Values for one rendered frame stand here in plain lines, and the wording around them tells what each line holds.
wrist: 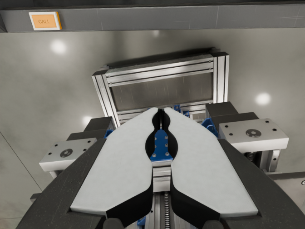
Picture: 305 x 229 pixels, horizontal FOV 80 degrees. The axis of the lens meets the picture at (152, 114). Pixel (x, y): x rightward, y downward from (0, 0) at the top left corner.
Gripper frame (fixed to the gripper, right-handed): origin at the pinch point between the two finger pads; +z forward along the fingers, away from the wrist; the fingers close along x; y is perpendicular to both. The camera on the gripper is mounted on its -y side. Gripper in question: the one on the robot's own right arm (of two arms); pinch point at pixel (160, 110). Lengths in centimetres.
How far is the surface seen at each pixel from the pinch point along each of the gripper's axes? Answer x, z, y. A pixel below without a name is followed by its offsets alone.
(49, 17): -20.5, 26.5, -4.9
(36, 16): -23.0, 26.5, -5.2
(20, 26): -27.4, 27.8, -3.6
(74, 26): -16.7, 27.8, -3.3
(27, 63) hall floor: -99, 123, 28
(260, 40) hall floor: 68, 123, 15
